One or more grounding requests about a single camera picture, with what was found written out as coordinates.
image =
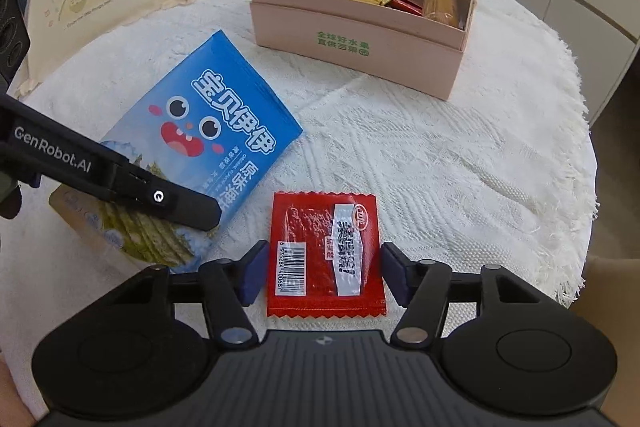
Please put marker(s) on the red snack packet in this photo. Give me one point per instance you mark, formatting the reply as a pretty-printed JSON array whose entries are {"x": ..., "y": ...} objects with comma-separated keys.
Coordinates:
[
  {"x": 310, "y": 217},
  {"x": 405, "y": 3}
]

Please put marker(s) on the white cabinet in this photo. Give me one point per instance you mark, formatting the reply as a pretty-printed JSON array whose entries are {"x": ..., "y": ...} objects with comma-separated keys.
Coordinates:
[{"x": 550, "y": 7}]

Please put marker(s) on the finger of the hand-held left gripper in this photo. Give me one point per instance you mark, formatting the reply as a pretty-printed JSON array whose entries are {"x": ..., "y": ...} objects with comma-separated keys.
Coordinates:
[{"x": 165, "y": 202}]

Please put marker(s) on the cream cartoon print food cover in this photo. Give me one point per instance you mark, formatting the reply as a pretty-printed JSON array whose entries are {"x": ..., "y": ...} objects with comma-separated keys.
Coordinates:
[{"x": 125, "y": 7}]

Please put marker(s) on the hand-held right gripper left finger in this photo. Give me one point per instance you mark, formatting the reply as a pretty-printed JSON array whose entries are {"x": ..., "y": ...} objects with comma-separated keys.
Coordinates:
[{"x": 255, "y": 274}]

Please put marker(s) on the white textured tablecloth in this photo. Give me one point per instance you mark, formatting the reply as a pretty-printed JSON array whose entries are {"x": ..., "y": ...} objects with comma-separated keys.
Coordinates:
[{"x": 450, "y": 157}]

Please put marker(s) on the blue cartoon face snack bag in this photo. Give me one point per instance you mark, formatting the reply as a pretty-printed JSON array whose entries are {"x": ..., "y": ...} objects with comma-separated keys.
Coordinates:
[{"x": 200, "y": 107}]

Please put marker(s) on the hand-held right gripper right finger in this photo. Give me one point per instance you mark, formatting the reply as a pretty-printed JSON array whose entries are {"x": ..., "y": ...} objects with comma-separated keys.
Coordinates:
[{"x": 395, "y": 277}]

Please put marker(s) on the pink cardboard box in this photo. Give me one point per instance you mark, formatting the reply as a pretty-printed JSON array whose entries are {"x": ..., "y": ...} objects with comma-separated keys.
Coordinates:
[{"x": 350, "y": 42}]

